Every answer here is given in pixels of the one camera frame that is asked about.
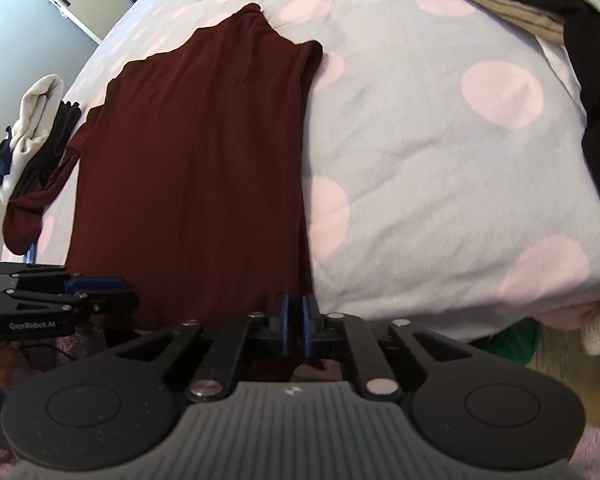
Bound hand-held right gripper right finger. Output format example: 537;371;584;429
300;292;476;402

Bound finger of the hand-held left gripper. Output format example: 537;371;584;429
9;244;75;284
6;276;142;318

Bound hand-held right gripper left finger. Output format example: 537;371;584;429
112;292;297;402

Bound maroon sweater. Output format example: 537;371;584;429
2;2;346;385

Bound person's purple sweater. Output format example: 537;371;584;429
22;317;138;363

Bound navy folded garment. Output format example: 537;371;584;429
0;127;17;192

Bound white folded garment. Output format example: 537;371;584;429
0;75;67;206

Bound green slipper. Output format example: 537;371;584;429
469;319;542;367

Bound beige room door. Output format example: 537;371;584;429
2;0;103;45

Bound beige striped garment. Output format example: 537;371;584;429
374;0;567;45

